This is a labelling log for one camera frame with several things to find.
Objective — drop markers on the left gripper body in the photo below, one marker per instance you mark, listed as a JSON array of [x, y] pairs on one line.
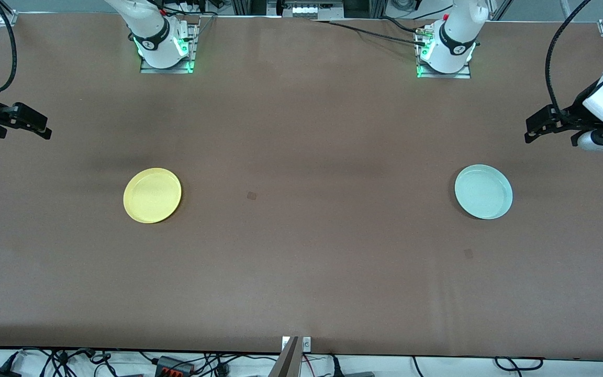
[[577, 111]]

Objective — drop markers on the pale green round plate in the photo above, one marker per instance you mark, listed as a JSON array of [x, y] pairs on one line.
[[483, 191]]

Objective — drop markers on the yellow round plate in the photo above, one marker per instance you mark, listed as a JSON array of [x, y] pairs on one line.
[[152, 195]]

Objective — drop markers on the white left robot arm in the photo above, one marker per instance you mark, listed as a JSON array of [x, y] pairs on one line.
[[453, 52]]

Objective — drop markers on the white terminal strip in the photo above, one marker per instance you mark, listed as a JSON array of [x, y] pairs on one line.
[[314, 10]]

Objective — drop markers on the black red power strip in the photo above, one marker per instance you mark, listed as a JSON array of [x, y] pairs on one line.
[[173, 365]]

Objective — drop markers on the brown table cover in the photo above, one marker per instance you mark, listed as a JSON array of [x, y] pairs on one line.
[[301, 288]]

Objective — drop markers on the black plug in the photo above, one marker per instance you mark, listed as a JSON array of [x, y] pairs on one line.
[[336, 366]]

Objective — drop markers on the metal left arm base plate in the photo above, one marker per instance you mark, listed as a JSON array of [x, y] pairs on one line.
[[464, 74]]

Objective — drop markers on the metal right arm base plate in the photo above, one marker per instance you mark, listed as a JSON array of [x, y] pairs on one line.
[[147, 69]]

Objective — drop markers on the white metal bracket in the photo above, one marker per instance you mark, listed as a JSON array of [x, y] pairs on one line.
[[306, 344]]

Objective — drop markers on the grey angled post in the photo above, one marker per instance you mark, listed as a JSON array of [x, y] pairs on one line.
[[287, 364]]

